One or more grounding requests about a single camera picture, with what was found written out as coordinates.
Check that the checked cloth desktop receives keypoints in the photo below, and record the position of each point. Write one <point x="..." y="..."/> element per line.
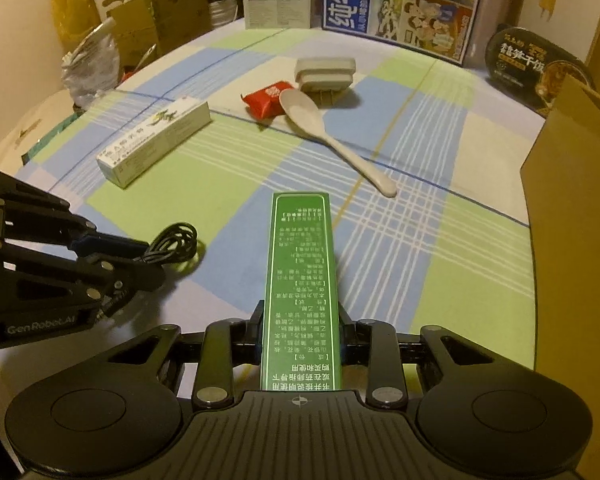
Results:
<point x="230" y="200"/>

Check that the blue milk carton box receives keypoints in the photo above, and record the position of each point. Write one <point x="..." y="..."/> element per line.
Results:
<point x="405" y="5"/>

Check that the cream plastic spoon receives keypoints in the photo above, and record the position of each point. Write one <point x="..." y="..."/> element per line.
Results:
<point x="305" y="110"/>

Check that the red snack packet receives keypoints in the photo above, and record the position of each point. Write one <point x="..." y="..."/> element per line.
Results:
<point x="265" y="100"/>

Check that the white plug night light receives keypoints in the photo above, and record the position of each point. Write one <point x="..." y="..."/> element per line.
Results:
<point x="325" y="72"/>

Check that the black instant rice bowl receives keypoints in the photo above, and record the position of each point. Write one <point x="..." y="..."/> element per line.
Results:
<point x="530" y="67"/>

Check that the white medicine box leaf print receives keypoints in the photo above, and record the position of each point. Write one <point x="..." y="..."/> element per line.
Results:
<point x="155" y="142"/>

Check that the white woven bag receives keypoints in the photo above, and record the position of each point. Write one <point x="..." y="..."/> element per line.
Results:
<point x="226" y="5"/>

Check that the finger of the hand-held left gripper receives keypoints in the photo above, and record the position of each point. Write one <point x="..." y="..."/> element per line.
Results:
<point x="87" y="242"/>
<point x="130" y="280"/>

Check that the green medicine box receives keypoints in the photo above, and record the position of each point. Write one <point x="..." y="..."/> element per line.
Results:
<point x="300" y="285"/>

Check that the crumpled clear plastic bag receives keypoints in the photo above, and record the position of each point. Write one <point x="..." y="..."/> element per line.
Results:
<point x="92" y="70"/>

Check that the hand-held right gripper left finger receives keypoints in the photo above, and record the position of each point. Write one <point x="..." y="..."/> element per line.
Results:
<point x="250" y="340"/>

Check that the yellow plastic bag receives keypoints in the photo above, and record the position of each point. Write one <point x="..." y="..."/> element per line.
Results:
<point x="75" y="5"/>

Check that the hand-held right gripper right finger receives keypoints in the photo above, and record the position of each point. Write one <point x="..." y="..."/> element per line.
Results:
<point x="350" y="342"/>

